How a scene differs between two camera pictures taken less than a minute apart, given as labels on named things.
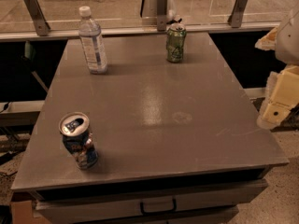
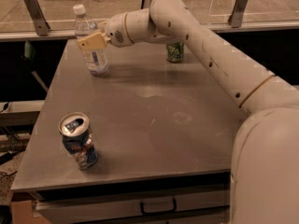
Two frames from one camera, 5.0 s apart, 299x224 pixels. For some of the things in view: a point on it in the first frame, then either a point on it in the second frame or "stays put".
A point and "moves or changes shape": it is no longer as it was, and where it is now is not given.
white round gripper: [288, 40] to [116, 32]
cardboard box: [22, 213] stays put
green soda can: [176, 38] stays put
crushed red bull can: [78, 139] stays put
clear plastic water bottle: [90, 33] moves or changes shape
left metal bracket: [36, 13] stays put
